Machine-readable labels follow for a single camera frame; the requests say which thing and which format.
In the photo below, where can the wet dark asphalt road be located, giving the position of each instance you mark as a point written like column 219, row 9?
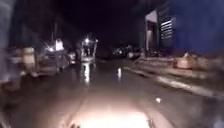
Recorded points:
column 106, row 90

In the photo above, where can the vehicle with bright lights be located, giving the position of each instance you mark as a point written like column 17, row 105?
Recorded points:
column 88, row 50

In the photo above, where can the parked car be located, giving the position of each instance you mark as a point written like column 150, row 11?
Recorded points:
column 50, row 62

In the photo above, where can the pale kerb strip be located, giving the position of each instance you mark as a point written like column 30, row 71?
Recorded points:
column 173, row 81

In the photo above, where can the building with lit front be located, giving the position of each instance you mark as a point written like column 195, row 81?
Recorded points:
column 173, row 28

